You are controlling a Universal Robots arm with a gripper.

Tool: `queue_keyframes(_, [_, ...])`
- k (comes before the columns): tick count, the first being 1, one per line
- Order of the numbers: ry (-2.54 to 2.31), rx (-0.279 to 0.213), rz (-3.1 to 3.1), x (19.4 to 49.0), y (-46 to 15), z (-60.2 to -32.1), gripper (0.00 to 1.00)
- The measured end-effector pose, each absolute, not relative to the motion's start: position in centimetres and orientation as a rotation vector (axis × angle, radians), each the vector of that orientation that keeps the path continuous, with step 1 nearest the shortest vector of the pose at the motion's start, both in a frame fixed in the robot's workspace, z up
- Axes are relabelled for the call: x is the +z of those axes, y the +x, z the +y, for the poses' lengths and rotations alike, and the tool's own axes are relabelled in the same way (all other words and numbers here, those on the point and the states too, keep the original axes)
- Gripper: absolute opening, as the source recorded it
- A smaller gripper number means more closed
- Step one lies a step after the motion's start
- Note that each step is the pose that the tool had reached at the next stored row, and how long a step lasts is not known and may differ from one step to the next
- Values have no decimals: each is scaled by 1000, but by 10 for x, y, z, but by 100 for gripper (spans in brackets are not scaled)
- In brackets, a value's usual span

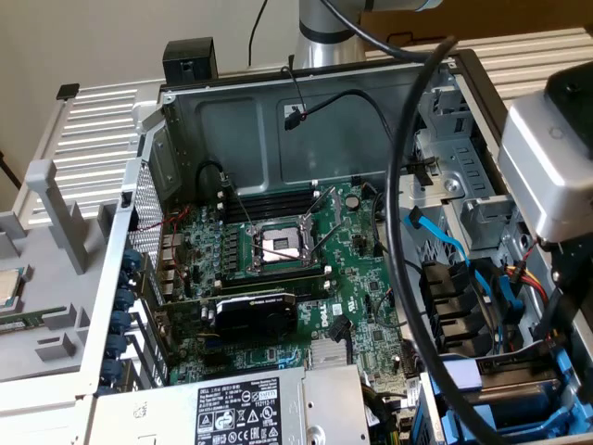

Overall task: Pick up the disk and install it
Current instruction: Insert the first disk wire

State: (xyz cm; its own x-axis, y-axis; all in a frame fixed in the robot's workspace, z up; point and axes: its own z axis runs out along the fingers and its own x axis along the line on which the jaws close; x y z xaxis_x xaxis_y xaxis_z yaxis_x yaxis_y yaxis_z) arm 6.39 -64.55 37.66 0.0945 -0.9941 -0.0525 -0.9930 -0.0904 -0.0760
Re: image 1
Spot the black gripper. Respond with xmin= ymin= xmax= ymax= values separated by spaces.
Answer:
xmin=532 ymin=57 xmax=593 ymax=358

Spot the coloured power wire bundle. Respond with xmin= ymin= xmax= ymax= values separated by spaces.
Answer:
xmin=502 ymin=260 xmax=552 ymax=337

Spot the blue SATA wire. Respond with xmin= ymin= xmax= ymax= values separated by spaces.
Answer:
xmin=402 ymin=206 xmax=492 ymax=302

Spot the hard disk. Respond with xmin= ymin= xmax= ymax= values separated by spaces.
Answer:
xmin=430 ymin=345 xmax=580 ymax=432

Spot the empty blue disk carrier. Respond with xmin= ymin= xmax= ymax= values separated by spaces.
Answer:
xmin=439 ymin=398 xmax=593 ymax=439

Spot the blue plastic latch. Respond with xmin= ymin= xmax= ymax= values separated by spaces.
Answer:
xmin=498 ymin=275 xmax=525 ymax=325

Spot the grey metal drive cage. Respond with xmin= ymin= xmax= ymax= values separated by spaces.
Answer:
xmin=397 ymin=73 xmax=527 ymax=254

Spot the white barcode tag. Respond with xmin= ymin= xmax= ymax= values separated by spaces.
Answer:
xmin=405 ymin=377 xmax=423 ymax=412

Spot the hard drive in blue caddy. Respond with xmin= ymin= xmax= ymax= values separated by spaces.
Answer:
xmin=416 ymin=337 xmax=593 ymax=445

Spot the green Dell motherboard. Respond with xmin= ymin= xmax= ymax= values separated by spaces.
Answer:
xmin=157 ymin=178 xmax=423 ymax=421

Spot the metal socket cover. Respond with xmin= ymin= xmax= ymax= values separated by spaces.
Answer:
xmin=300 ymin=184 xmax=343 ymax=231

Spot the metal locking lever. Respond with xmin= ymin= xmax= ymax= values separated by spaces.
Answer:
xmin=305 ymin=184 xmax=337 ymax=256
xmin=221 ymin=173 xmax=256 ymax=233

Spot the brown cardboard box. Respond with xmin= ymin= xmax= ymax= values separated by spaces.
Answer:
xmin=359 ymin=0 xmax=593 ymax=50

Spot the silver finned heatsink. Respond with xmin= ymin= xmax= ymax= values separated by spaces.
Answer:
xmin=309 ymin=337 xmax=348 ymax=370

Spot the silver power supply unit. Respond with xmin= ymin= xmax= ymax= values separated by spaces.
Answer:
xmin=92 ymin=363 xmax=372 ymax=445

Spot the metal CPU socket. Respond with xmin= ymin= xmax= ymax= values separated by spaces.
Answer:
xmin=245 ymin=215 xmax=325 ymax=274

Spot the black RAM slot bank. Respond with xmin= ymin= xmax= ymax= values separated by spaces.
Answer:
xmin=217 ymin=266 xmax=333 ymax=300
xmin=216 ymin=180 xmax=322 ymax=222

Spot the black Nvidia graphics card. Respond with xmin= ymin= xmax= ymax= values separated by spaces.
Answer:
xmin=155 ymin=290 xmax=300 ymax=347

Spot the open grey PC case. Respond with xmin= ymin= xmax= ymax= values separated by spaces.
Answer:
xmin=73 ymin=47 xmax=593 ymax=445

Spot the black plastic box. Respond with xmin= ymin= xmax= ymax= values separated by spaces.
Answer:
xmin=161 ymin=37 xmax=220 ymax=87

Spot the grey plastic parts rack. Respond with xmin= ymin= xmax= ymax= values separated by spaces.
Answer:
xmin=0 ymin=159 xmax=117 ymax=384

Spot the green RAM stick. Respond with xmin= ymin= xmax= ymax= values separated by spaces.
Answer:
xmin=0 ymin=308 xmax=66 ymax=336

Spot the silver CPU chip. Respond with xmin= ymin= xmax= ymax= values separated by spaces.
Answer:
xmin=0 ymin=267 xmax=25 ymax=311

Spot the red black twisted wire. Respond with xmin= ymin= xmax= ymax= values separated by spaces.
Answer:
xmin=518 ymin=238 xmax=542 ymax=268

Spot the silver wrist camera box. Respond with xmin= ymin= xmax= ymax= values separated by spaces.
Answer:
xmin=498 ymin=89 xmax=593 ymax=245

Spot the thick black camera cable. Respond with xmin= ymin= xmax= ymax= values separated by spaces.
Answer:
xmin=322 ymin=0 xmax=504 ymax=445

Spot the thin black wire loop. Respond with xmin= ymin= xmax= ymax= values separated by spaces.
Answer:
xmin=372 ymin=287 xmax=396 ymax=325

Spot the black mesh sleeved cable bundle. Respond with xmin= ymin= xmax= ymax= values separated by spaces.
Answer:
xmin=360 ymin=384 xmax=404 ymax=445

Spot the black wire with connector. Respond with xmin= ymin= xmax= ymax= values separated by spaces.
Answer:
xmin=282 ymin=89 xmax=439 ymax=186

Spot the short black cable loop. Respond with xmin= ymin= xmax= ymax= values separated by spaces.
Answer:
xmin=196 ymin=159 xmax=233 ymax=186

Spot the thin black wall cable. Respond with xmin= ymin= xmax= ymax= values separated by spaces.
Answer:
xmin=247 ymin=0 xmax=271 ymax=67

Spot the thin red wire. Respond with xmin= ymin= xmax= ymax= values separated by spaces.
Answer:
xmin=159 ymin=206 xmax=194 ymax=284

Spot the black strap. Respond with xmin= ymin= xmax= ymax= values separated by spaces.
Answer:
xmin=0 ymin=148 xmax=22 ymax=189

